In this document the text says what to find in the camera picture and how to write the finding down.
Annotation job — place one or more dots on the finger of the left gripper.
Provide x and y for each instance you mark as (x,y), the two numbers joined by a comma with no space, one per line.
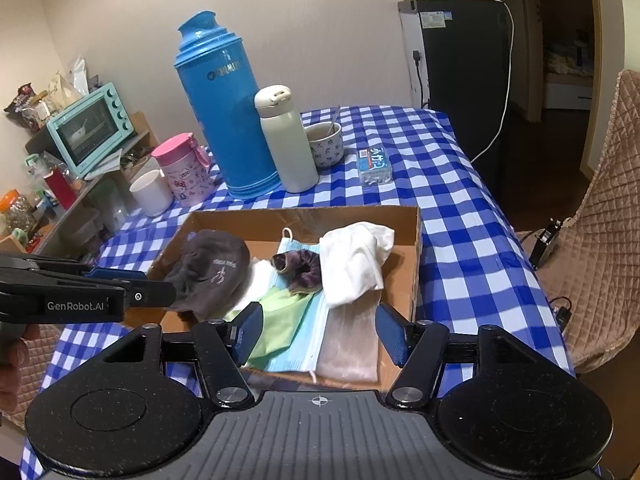
(149,293)
(115,274)

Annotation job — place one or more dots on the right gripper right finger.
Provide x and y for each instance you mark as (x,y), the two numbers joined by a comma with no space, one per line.
(418,350)

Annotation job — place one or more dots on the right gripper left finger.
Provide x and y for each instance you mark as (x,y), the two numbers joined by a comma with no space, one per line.
(221,348)

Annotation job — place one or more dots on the light green cloth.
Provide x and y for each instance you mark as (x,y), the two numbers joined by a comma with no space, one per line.
(282,346)

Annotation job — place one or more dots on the dark grey cloth mask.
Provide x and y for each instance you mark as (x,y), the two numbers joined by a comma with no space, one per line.
(212,267)

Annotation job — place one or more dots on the blue surgical mask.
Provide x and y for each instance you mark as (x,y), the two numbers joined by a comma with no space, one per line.
(315,321)

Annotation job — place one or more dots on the purple velvet scrunchie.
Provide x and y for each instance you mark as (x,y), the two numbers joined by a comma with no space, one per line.
(301,270)

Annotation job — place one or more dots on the white cloth mask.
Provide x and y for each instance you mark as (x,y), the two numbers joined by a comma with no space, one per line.
(351,260)

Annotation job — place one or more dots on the left human hand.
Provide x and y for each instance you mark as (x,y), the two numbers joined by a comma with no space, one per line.
(10,376)

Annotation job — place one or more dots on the quilted brown chair left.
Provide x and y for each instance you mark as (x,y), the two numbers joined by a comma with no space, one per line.
(40,355)

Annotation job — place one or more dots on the quilted brown chair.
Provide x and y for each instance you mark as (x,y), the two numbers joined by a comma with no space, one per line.
(595,262)
(40,355)

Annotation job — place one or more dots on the wooden shelf cabinet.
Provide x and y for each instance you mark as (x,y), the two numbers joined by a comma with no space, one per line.
(100,208)

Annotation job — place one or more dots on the clear plastic packaged mask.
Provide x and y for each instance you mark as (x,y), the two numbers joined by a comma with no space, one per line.
(349,351)

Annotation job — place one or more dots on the orange lid jar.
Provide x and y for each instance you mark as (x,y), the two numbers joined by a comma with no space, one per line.
(18,212)

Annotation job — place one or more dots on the white pink folded cloth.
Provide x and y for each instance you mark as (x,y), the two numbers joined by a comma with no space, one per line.
(260,279)

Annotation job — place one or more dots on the red box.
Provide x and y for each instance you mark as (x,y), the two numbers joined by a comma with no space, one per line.
(60,188)

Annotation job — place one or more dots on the blue checkered tablecloth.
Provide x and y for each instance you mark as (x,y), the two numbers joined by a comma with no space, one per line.
(473,270)

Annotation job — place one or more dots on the white ceramic mug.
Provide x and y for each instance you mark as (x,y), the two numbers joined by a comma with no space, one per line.
(152,192)

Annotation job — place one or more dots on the pink hello kitty cup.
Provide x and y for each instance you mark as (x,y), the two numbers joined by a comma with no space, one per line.
(186,166)

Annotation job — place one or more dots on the teal toaster oven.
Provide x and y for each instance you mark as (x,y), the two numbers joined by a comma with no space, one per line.
(90,129)

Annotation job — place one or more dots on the black charger on chair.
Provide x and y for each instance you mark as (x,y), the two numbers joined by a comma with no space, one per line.
(544,244)

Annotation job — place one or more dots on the blue tissue packet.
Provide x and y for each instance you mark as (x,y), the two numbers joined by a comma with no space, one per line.
(374,166)

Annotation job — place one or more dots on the white insulated bottle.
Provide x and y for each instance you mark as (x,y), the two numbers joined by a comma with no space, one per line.
(286,138)

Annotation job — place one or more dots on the quilted brown chair right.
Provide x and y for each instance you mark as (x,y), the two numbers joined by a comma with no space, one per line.
(595,262)

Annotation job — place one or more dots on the patterned small ceramic cup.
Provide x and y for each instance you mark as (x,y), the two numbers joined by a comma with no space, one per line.
(326,143)

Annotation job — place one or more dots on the spoon in cup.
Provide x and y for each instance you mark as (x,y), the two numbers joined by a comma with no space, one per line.
(333,120)

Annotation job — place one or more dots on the blue thermos flask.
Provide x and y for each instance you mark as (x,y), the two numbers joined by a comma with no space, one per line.
(215,73)

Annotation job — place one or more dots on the black refrigerator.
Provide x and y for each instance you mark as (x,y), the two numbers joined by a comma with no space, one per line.
(459,55)

